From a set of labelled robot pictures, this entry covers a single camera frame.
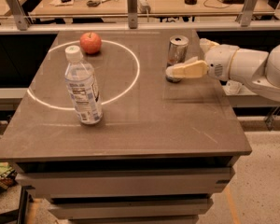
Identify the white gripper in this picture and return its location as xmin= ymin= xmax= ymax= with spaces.
xmin=166 ymin=38 xmax=239 ymax=81

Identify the silver blue redbull can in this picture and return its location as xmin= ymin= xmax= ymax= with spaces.
xmin=164 ymin=35 xmax=189 ymax=84

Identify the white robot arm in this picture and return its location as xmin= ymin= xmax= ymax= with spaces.
xmin=166 ymin=38 xmax=280 ymax=102

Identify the clear bottle behind table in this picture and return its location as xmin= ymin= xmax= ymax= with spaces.
xmin=225 ymin=80 xmax=242 ymax=95

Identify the clear plastic water bottle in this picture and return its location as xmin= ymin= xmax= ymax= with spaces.
xmin=64 ymin=45 xmax=103 ymax=125

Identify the white power strip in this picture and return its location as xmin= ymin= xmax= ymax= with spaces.
xmin=137 ymin=0 xmax=150 ymax=14

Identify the grey drawer cabinet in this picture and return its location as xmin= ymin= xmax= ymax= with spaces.
xmin=0 ymin=30 xmax=251 ymax=224

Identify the red apple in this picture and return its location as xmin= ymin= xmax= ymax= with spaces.
xmin=79 ymin=32 xmax=102 ymax=54

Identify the green snack bag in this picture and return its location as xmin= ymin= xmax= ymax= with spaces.
xmin=0 ymin=162 xmax=17 ymax=194

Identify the metal post right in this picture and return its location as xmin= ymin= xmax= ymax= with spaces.
xmin=237 ymin=0 xmax=258 ymax=27

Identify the metal post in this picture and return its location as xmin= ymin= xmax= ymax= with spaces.
xmin=6 ymin=0 xmax=30 ymax=31
xmin=127 ymin=0 xmax=138 ymax=29
xmin=237 ymin=0 xmax=258 ymax=27

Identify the metal post middle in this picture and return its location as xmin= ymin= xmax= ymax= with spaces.
xmin=127 ymin=0 xmax=138 ymax=29

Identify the metal post left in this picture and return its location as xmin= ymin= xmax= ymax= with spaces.
xmin=6 ymin=0 xmax=30 ymax=31

